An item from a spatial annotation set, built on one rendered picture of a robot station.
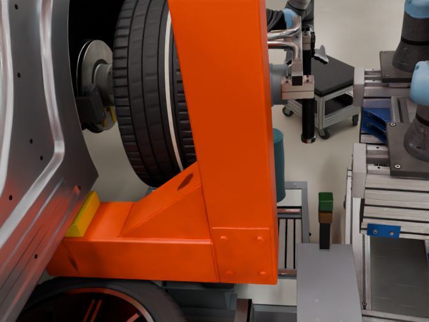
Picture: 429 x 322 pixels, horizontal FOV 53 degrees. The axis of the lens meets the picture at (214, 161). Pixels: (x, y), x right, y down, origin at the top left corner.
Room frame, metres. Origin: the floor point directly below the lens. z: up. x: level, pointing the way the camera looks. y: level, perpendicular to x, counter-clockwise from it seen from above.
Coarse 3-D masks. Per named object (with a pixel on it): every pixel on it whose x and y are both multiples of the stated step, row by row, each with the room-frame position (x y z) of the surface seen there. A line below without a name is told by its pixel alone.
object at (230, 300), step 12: (168, 288) 1.03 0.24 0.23; (180, 288) 1.02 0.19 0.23; (192, 288) 1.01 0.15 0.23; (204, 288) 1.00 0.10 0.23; (216, 288) 0.99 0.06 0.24; (228, 288) 0.98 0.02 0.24; (180, 300) 1.02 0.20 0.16; (192, 300) 1.01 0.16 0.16; (204, 300) 1.00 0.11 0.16; (216, 300) 0.99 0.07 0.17; (228, 300) 1.02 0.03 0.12
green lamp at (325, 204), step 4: (320, 192) 0.93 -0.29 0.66; (324, 192) 0.93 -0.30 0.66; (328, 192) 0.93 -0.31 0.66; (320, 196) 0.92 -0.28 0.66; (324, 196) 0.91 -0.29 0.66; (328, 196) 0.91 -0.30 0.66; (332, 196) 0.91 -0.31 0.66; (320, 200) 0.90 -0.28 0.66; (324, 200) 0.90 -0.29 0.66; (328, 200) 0.90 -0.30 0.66; (332, 200) 0.89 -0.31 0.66; (320, 204) 0.90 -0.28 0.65; (324, 204) 0.90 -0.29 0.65; (328, 204) 0.89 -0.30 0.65; (332, 204) 0.89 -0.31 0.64; (320, 208) 0.90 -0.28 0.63; (324, 208) 0.90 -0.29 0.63; (328, 208) 0.89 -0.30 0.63; (332, 208) 0.89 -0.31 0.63
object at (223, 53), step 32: (192, 0) 0.77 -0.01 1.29; (224, 0) 0.76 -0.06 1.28; (256, 0) 0.75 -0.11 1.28; (192, 32) 0.77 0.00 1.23; (224, 32) 0.76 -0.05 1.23; (256, 32) 0.75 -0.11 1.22; (192, 64) 0.78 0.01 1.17; (224, 64) 0.76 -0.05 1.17; (256, 64) 0.75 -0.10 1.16; (192, 96) 0.78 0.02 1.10; (224, 96) 0.76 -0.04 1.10; (256, 96) 0.75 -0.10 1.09; (192, 128) 0.78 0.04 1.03; (224, 128) 0.77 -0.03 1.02; (256, 128) 0.75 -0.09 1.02; (224, 160) 0.77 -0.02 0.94; (256, 160) 0.75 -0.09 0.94; (224, 192) 0.77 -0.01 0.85; (256, 192) 0.75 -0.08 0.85; (224, 224) 0.77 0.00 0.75; (256, 224) 0.75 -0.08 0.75; (224, 256) 0.77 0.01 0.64; (256, 256) 0.75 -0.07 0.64
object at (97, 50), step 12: (84, 48) 1.45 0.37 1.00; (96, 48) 1.49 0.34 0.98; (108, 48) 1.58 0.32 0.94; (84, 60) 1.39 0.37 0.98; (96, 60) 1.47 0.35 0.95; (108, 60) 1.55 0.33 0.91; (84, 72) 1.36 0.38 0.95; (96, 72) 1.43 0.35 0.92; (108, 72) 1.43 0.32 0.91; (84, 84) 1.34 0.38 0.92; (108, 84) 1.40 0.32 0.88; (108, 96) 1.38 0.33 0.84; (108, 108) 1.45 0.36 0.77; (108, 120) 1.42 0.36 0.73
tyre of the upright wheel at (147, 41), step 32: (128, 0) 1.29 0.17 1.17; (160, 0) 1.25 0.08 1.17; (128, 32) 1.17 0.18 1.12; (160, 32) 1.15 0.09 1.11; (128, 64) 1.11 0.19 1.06; (160, 64) 1.09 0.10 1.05; (128, 96) 1.06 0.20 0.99; (160, 96) 1.05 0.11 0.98; (128, 128) 1.04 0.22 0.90; (160, 128) 1.02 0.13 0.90; (160, 160) 1.03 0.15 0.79; (192, 160) 1.01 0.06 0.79
